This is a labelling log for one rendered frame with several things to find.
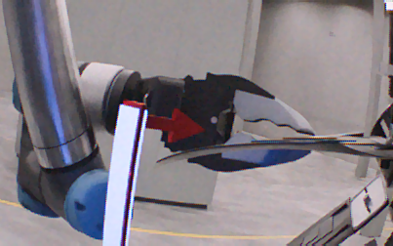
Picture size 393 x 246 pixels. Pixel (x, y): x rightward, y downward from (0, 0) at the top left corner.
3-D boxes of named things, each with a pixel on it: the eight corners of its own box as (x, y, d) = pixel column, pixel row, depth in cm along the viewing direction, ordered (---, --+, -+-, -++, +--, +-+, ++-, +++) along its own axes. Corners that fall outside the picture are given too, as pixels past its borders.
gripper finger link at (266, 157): (314, 150, 76) (237, 130, 79) (311, 147, 71) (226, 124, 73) (306, 179, 76) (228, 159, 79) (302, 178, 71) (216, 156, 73)
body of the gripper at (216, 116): (247, 94, 81) (141, 74, 84) (232, 82, 72) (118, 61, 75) (231, 165, 80) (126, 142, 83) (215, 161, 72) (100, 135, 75)
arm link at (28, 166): (35, 223, 73) (41, 133, 73) (8, 197, 82) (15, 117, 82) (87, 232, 78) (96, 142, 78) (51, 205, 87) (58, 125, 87)
